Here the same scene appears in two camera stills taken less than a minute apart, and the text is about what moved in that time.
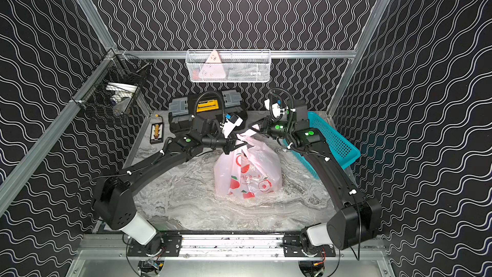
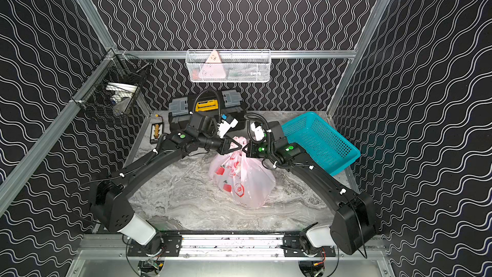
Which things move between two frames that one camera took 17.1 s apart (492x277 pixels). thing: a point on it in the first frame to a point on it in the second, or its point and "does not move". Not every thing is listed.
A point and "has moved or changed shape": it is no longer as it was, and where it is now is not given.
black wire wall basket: x=111 y=89 does not move
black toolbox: x=213 y=104 does not move
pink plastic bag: x=252 y=170 has moved or changed shape
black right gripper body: x=275 y=129 to x=259 y=149
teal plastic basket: x=342 y=151 does not move
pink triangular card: x=213 y=68 does not move
